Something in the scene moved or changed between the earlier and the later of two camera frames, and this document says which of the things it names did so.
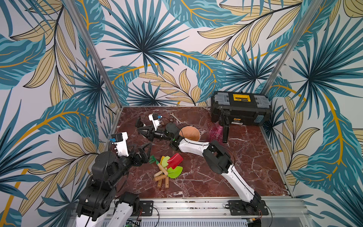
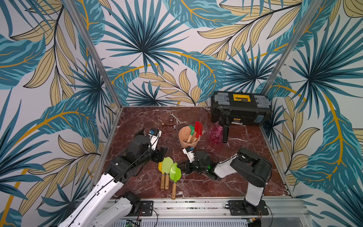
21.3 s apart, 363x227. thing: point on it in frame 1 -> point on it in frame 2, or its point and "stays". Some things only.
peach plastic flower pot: x=190 y=133 stays
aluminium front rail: x=218 y=208 stays
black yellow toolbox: x=246 y=108 stays
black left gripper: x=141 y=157 -> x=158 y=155
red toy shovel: x=173 y=162 -> x=198 y=130
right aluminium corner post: x=311 y=12 stays
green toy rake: x=153 y=159 -> x=192 y=130
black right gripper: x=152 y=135 -> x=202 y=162
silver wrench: x=172 y=114 stays
